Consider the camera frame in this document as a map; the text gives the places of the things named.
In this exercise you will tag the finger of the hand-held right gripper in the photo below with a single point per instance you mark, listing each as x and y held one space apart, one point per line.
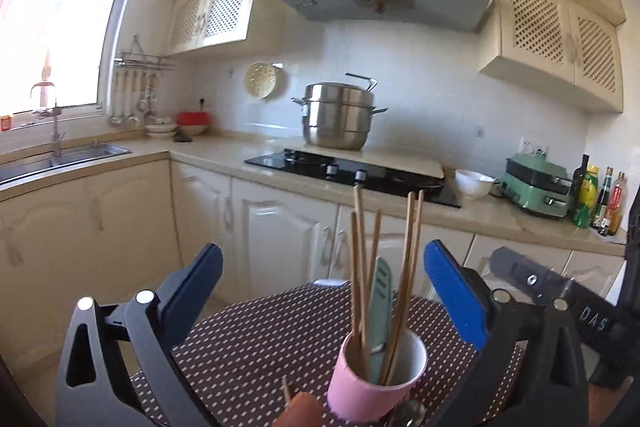
525 274

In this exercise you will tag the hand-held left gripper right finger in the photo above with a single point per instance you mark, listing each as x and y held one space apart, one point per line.
455 294

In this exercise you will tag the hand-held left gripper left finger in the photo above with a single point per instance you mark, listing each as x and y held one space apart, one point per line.
195 289

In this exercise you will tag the bunch of wooden chopsticks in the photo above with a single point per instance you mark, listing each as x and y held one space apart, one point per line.
403 307

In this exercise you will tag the pink cup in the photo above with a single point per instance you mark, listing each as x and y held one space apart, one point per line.
360 389

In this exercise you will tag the single wooden chopstick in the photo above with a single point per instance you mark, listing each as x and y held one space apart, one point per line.
286 392

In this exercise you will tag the person's left hand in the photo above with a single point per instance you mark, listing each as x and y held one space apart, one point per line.
300 412

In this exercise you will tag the brown polka-dot tablecloth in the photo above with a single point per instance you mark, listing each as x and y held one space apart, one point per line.
250 347

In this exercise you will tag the small dark bottle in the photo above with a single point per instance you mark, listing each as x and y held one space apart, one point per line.
604 227

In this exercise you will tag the green electric cooker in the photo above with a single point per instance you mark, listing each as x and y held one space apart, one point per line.
537 187

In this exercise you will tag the green yellow-capped bottle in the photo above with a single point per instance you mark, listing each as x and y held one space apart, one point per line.
586 202

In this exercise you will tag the cream base cabinets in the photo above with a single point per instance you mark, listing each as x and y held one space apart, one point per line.
125 217

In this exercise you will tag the red-label sauce bottle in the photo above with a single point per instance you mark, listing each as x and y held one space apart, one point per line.
617 207

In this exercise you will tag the dark olive oil bottle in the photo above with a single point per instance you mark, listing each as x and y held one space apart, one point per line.
580 187

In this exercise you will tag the dark soy sauce bottle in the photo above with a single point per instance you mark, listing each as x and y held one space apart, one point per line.
603 202

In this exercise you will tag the dark cloth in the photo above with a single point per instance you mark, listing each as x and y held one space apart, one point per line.
182 138

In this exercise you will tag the black glass gas stove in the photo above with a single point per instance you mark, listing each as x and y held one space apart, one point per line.
290 164

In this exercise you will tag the white bowl under red box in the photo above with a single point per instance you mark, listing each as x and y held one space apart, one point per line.
192 130

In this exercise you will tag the stack of small bowls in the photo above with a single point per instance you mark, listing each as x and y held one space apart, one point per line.
161 129

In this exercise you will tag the stainless steel sink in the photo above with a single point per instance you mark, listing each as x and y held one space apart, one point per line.
75 154

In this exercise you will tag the hanging metal ladle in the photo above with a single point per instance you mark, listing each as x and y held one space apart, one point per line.
132 118
116 119

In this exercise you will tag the hanging metal strainer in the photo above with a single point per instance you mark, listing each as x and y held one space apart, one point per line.
147 107

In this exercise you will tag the stainless steel steamer pot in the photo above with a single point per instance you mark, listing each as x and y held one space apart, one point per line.
337 122

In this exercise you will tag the chrome faucet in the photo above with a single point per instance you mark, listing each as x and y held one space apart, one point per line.
56 132

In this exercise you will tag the cream round colander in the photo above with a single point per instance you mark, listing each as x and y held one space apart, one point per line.
264 79

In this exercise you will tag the cream lattice double-door cabinet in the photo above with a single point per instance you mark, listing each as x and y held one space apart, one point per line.
545 37

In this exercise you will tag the small red jar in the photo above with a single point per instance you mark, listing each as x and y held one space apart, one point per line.
6 123

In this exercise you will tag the cream lattice corner cabinet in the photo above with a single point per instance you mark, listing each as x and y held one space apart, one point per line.
220 12

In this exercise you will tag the kitchen window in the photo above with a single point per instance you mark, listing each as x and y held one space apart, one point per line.
60 7

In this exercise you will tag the white double wall outlet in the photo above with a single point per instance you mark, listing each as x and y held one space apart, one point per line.
534 148

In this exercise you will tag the wall outlet with black plug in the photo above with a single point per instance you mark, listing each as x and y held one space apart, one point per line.
204 103

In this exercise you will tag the metal wall utensil rack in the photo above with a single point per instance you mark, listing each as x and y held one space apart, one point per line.
145 61

